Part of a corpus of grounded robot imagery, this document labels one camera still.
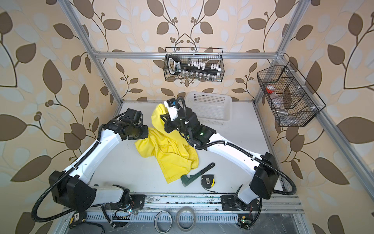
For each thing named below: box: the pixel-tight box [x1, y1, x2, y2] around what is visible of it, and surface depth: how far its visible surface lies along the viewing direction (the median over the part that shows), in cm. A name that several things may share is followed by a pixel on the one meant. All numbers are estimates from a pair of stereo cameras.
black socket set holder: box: [167, 55, 222, 75], surface depth 84 cm
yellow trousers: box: [134, 103, 200, 184], surface depth 86 cm
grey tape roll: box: [175, 206, 196, 232], surface depth 70 cm
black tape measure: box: [200, 174, 219, 194], surface depth 81 cm
